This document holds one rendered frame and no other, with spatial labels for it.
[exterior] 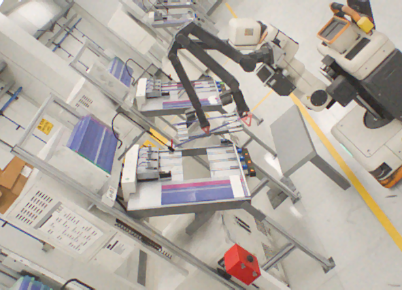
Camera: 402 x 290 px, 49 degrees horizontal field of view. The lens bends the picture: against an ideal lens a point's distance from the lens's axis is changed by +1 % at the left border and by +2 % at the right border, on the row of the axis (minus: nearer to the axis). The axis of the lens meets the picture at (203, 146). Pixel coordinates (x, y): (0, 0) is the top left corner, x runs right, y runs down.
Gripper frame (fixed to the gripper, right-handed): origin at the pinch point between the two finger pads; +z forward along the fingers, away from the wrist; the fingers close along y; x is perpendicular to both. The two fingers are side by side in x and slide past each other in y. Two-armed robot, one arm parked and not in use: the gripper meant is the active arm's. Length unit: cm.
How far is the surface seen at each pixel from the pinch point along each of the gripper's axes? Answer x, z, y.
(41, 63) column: -133, 0, -294
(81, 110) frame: -72, -43, -20
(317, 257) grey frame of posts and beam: 28, 61, 86
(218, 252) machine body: -27, 38, 70
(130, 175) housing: -57, -14, 32
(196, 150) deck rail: -12.1, 10.7, -0.3
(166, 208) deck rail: -44, -4, 62
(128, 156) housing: -55, -12, 7
